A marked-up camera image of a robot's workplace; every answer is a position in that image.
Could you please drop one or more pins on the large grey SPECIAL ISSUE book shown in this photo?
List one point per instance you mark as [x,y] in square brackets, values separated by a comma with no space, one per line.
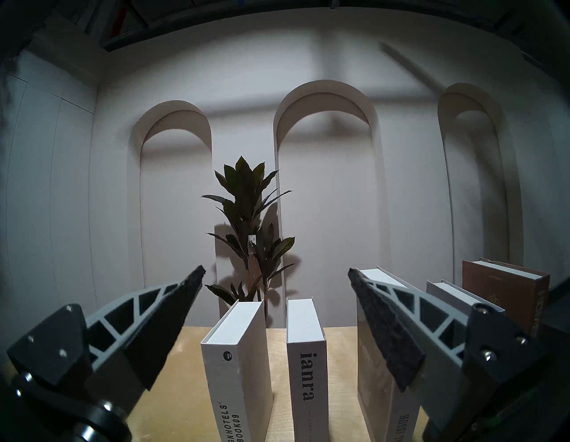
[372,383]

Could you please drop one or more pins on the grey iaura book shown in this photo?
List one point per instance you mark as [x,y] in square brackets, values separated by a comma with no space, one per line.
[307,370]

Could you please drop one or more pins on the brown HOMES book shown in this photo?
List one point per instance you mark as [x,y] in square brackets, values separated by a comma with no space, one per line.
[512,294]

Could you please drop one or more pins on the silver book small black lettering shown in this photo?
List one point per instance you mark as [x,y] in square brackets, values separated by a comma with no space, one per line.
[236,378]

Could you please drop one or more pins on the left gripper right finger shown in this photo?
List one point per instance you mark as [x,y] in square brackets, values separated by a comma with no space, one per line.
[490,356]

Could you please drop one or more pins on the tall green potted plant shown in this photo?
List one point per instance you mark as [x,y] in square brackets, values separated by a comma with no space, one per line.
[245,196]

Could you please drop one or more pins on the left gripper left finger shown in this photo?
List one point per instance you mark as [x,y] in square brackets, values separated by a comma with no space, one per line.
[58,352]

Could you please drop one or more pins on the grey Discontent book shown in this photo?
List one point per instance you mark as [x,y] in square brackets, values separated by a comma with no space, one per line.
[449,294]

